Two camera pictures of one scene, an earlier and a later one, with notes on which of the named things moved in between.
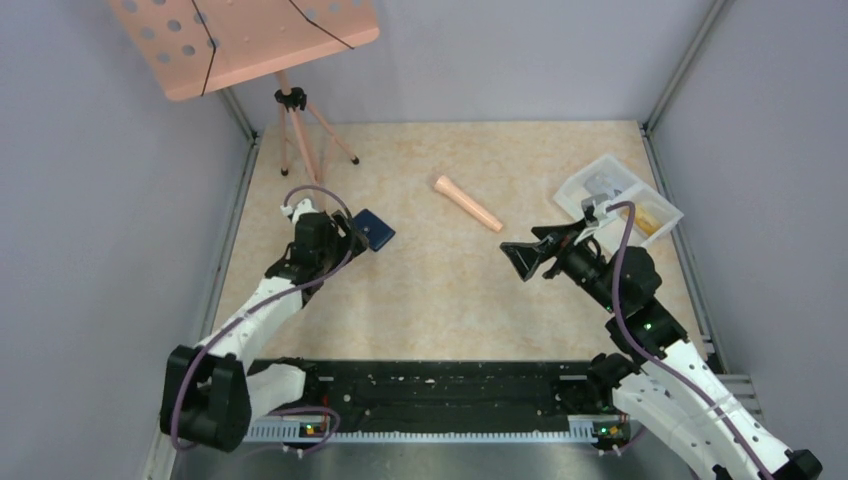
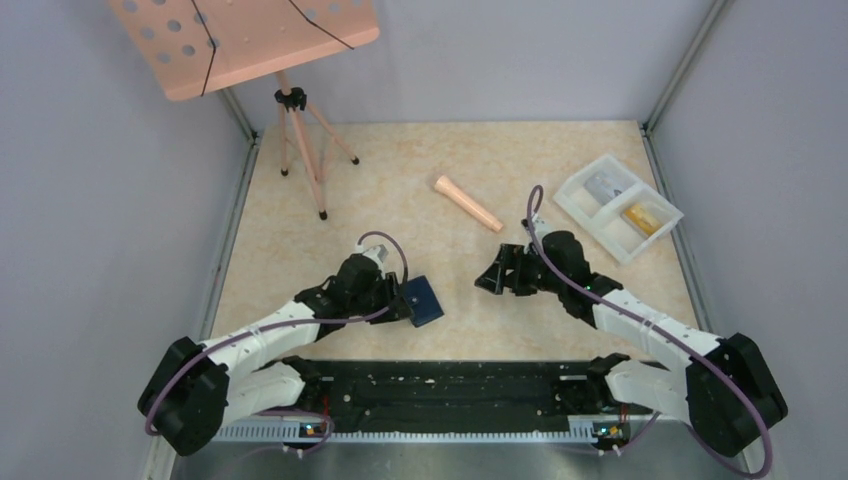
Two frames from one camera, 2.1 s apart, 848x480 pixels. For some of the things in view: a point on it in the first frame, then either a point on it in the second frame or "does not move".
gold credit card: [645, 220] does not move
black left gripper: [343, 223] → [392, 295]
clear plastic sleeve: [603, 183] does not move
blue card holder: [378, 232] → [422, 302]
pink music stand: [198, 47] does not move
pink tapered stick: [442, 184] does not move
